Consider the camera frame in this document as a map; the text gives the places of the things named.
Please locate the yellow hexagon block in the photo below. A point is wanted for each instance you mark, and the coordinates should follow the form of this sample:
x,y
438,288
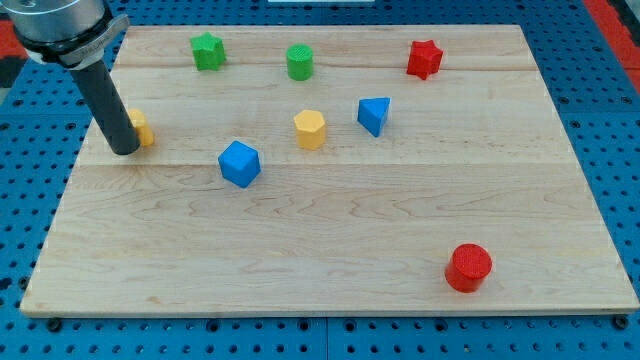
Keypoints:
x,y
310,128

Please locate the wooden board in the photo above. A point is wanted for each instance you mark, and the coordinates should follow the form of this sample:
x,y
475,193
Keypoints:
x,y
364,226

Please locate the blue cube block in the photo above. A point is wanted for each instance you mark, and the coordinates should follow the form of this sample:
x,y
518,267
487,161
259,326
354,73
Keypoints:
x,y
239,164

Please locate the blue triangle block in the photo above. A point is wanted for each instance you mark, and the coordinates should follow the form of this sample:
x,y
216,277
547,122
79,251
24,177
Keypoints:
x,y
373,114

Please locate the green cylinder block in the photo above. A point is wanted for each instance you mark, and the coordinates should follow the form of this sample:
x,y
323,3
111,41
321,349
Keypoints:
x,y
300,65

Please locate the red star block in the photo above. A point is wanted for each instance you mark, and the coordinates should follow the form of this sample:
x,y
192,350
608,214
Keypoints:
x,y
424,60

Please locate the green star block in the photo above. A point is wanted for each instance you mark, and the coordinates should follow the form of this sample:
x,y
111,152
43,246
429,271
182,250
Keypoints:
x,y
208,52

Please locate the red cylinder block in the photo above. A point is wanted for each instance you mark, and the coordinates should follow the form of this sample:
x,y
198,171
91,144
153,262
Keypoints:
x,y
468,267

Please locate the yellow block behind rod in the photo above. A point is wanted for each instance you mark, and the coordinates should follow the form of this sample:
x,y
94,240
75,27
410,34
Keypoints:
x,y
141,127

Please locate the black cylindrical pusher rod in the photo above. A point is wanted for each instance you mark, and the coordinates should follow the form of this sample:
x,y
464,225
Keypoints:
x,y
101,96

